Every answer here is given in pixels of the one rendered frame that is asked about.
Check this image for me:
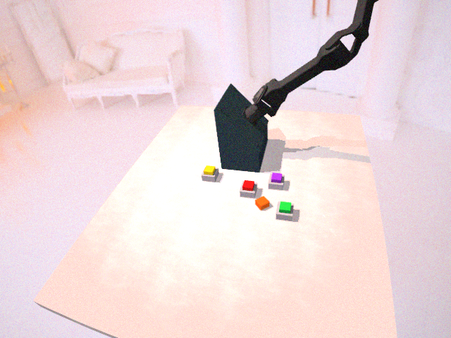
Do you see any yellow button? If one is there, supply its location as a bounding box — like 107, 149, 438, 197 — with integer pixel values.
201, 165, 219, 182

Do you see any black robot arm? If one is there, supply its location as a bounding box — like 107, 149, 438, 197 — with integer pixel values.
242, 0, 378, 127

